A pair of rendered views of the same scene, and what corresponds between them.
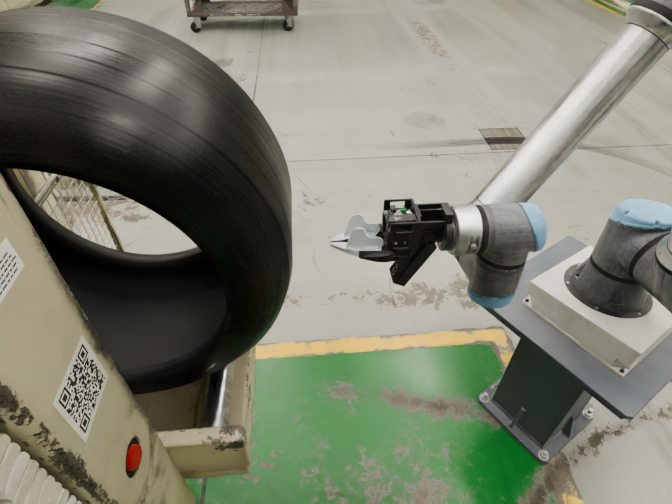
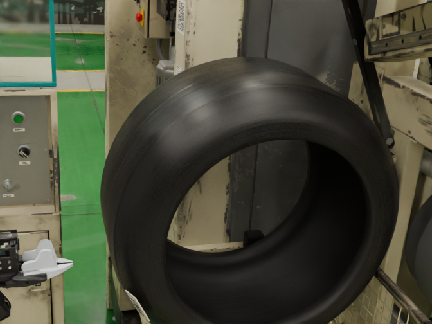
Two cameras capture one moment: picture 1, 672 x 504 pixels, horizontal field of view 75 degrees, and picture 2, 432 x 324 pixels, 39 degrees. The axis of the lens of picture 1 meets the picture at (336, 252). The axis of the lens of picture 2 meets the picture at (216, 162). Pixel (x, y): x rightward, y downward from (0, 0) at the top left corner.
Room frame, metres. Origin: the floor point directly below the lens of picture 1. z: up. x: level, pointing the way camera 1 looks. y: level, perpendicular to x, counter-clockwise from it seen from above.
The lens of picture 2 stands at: (1.61, 0.05, 1.72)
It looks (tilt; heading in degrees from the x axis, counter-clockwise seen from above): 22 degrees down; 168
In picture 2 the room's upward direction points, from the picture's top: 4 degrees clockwise
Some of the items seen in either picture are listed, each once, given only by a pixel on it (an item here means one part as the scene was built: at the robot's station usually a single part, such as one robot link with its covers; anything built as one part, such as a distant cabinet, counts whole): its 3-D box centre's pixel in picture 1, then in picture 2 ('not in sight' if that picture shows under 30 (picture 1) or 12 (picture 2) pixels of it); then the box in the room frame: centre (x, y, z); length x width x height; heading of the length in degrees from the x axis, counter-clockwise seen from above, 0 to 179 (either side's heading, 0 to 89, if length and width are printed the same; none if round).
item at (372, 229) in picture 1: (354, 228); (47, 262); (0.61, -0.03, 1.11); 0.09 x 0.03 x 0.06; 95
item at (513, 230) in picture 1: (505, 229); not in sight; (0.62, -0.31, 1.10); 0.12 x 0.09 x 0.10; 95
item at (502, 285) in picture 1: (492, 271); not in sight; (0.62, -0.31, 0.99); 0.12 x 0.09 x 0.12; 11
